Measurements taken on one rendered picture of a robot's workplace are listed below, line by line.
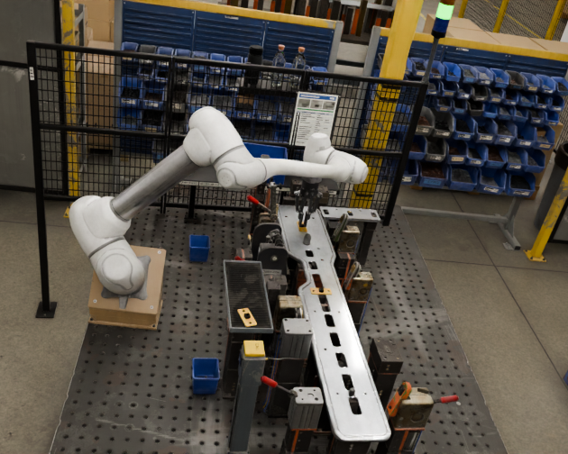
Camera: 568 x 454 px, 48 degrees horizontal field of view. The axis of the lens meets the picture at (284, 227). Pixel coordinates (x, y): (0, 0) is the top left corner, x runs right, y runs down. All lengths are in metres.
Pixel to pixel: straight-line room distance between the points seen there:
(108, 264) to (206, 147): 0.57
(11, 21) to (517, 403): 3.68
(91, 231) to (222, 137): 0.62
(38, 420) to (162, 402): 1.03
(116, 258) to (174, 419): 0.61
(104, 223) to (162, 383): 0.63
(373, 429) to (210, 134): 1.10
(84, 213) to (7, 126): 2.14
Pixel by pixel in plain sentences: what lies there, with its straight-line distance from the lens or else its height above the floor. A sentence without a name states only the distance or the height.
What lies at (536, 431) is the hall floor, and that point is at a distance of 3.82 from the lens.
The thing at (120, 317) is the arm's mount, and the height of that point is 0.74.
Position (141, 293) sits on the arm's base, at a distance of 2.62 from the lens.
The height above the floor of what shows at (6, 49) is 1.13.
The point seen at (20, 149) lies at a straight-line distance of 4.60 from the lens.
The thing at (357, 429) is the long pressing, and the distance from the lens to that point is 2.03.
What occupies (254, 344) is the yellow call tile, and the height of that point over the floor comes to 1.16.
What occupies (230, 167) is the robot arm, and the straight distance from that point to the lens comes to 2.15.
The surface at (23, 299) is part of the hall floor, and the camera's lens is 3.98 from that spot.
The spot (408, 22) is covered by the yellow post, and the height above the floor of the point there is 1.83.
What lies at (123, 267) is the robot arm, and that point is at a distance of 2.38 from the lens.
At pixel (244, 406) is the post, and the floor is 0.93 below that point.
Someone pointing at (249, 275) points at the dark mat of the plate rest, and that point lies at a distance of 2.25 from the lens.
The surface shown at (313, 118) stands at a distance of 3.23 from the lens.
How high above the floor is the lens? 2.49
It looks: 31 degrees down
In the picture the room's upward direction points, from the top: 10 degrees clockwise
